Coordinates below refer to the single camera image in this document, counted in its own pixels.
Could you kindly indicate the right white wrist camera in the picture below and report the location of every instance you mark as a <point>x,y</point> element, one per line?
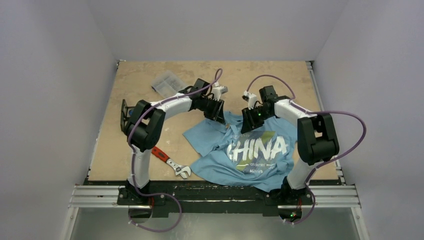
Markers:
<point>250,98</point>

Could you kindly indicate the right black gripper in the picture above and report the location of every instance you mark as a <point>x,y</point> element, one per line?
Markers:
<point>250,120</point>

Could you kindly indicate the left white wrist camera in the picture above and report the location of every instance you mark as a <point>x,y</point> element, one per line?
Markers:
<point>218,92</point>

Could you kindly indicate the clear plastic parts box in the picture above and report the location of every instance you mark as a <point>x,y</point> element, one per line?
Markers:
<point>168,84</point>

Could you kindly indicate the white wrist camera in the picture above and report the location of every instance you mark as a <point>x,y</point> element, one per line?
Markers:
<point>218,92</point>
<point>250,98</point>

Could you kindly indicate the aluminium rail frame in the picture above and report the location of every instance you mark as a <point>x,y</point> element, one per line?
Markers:
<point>103,209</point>

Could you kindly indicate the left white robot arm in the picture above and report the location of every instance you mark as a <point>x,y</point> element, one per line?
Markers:
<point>142,124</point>

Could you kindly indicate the black frame stand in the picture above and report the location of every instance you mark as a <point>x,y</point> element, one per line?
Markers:
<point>129,115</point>

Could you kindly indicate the red handled adjustable wrench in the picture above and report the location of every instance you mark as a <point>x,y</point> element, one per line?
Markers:
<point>180,170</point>

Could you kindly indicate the light blue printed t-shirt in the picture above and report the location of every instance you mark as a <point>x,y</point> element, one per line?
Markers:
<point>260,158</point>

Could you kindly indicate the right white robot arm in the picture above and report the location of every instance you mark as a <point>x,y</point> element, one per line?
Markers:
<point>317,140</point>

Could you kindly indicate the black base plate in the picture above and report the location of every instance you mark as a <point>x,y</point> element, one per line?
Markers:
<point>159,198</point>

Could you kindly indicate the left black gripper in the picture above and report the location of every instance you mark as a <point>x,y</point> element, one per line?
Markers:
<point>216,114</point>

